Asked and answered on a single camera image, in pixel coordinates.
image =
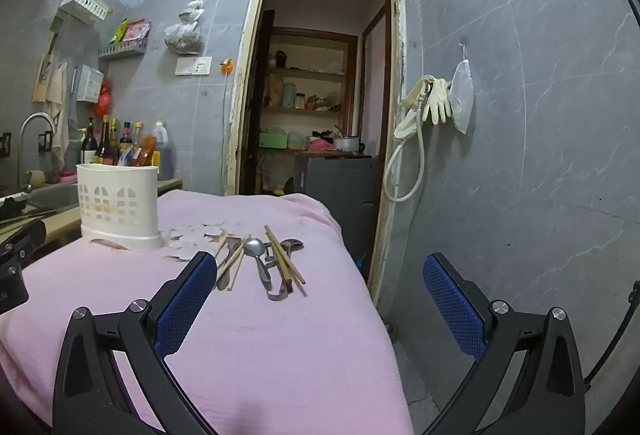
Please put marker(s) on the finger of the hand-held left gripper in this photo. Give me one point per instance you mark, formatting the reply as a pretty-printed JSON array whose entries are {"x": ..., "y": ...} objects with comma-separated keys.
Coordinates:
[{"x": 22, "y": 240}]

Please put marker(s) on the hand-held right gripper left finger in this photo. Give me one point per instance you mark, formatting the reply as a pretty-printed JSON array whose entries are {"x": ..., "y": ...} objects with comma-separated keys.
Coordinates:
[{"x": 185, "y": 300}]

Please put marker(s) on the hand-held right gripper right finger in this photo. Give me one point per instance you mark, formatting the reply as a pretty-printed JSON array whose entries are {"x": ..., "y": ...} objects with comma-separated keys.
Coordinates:
[{"x": 452, "y": 310}]

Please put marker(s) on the metal spoon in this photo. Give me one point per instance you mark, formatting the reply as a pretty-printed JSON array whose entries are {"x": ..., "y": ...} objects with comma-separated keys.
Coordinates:
[
  {"x": 292, "y": 244},
  {"x": 278, "y": 296},
  {"x": 254, "y": 246}
]

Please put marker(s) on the white plastic utensil holder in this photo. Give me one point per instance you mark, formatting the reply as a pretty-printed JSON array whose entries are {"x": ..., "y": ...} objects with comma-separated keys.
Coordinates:
[{"x": 120, "y": 205}]

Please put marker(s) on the steel sink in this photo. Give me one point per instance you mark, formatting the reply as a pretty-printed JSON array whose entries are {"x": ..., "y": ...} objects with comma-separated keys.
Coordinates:
[{"x": 45, "y": 197}]

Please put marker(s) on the metal fork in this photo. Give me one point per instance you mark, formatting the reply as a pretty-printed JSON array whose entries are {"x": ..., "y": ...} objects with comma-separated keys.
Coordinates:
[{"x": 231, "y": 247}]

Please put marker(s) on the pink sponge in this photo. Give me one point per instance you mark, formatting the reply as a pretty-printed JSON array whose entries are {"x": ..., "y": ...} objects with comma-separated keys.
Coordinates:
[{"x": 66, "y": 174}]

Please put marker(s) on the pink blanket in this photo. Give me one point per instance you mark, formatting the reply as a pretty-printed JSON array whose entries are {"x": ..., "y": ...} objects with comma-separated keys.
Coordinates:
[{"x": 280, "y": 340}]

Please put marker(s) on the metal faucet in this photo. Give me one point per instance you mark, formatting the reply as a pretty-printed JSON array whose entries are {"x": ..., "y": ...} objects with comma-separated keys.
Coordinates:
[{"x": 30, "y": 125}]

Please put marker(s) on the dark glass bottle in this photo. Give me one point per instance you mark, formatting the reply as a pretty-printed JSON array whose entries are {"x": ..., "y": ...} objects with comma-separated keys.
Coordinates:
[{"x": 89, "y": 145}]

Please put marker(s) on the beige hanging towel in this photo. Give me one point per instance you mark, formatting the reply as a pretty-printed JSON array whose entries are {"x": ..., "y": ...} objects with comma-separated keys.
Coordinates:
[{"x": 59, "y": 105}]

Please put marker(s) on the dark sauce bottle red cap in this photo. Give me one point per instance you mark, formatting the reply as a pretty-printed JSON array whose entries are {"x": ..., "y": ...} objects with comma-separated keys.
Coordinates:
[{"x": 125, "y": 137}]

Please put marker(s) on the grey cabinet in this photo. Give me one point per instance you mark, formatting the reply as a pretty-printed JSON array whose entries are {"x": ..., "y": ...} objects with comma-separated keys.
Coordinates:
[{"x": 340, "y": 195}]

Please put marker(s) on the red plastic bag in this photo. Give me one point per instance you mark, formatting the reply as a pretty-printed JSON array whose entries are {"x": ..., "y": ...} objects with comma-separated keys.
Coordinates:
[{"x": 104, "y": 101}]

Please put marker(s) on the white box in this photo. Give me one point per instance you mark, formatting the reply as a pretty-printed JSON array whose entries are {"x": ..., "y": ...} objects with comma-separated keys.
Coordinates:
[{"x": 90, "y": 84}]

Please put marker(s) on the wooden cutting board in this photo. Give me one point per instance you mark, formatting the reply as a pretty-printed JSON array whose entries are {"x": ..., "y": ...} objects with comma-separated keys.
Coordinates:
[{"x": 45, "y": 70}]

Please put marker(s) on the green box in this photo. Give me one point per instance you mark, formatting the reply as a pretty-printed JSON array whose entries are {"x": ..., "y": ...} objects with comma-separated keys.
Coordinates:
[{"x": 273, "y": 141}]

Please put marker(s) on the metal pot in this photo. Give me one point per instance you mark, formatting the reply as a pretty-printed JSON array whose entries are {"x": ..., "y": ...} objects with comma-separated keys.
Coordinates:
[{"x": 346, "y": 144}]

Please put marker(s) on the pink cloth bundle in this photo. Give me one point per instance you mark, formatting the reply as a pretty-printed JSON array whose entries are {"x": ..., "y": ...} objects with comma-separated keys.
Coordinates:
[{"x": 320, "y": 145}]

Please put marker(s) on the cream rubber glove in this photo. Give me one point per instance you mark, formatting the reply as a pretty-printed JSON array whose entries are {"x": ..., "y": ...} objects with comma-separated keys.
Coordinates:
[
  {"x": 445, "y": 100},
  {"x": 430, "y": 102}
]

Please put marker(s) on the white mesh bag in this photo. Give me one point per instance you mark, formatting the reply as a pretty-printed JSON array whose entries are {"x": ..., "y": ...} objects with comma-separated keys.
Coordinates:
[{"x": 462, "y": 95}]

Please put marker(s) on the green jar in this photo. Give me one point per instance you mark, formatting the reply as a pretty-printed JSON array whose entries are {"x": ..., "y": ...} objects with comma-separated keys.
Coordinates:
[{"x": 288, "y": 96}]

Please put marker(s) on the green snack packet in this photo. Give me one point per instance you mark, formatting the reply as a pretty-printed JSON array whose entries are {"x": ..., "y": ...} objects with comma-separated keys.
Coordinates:
[{"x": 121, "y": 31}]

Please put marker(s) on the red snack packet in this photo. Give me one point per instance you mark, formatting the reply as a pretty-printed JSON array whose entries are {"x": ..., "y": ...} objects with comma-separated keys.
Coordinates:
[{"x": 136, "y": 31}]

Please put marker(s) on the white plastic basket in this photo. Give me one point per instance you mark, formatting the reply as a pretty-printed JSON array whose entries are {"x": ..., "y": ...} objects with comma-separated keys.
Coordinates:
[{"x": 82, "y": 5}]

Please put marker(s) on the wooden shelf unit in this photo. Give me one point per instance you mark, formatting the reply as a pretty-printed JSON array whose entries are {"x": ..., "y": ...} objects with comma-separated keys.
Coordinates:
[{"x": 305, "y": 80}]

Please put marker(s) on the hanging clear plastic bag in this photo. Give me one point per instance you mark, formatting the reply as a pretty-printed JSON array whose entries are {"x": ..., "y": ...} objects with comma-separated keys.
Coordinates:
[{"x": 184, "y": 35}]

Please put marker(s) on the black wall outlet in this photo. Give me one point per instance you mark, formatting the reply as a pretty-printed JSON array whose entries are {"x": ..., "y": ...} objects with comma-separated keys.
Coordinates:
[{"x": 45, "y": 141}]

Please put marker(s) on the grey wall shelf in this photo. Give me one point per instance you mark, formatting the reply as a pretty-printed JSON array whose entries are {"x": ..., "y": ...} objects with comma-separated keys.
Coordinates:
[{"x": 122, "y": 51}]

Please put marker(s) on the white switch panel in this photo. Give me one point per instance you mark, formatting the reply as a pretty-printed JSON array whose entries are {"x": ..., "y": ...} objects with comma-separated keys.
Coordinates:
[{"x": 193, "y": 66}]

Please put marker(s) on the orange wall hook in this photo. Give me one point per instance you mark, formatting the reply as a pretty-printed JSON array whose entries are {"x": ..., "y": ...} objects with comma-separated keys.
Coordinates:
[{"x": 227, "y": 66}]

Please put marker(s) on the worn door frame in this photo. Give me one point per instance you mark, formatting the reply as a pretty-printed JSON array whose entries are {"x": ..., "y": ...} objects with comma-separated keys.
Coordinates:
[{"x": 245, "y": 65}]

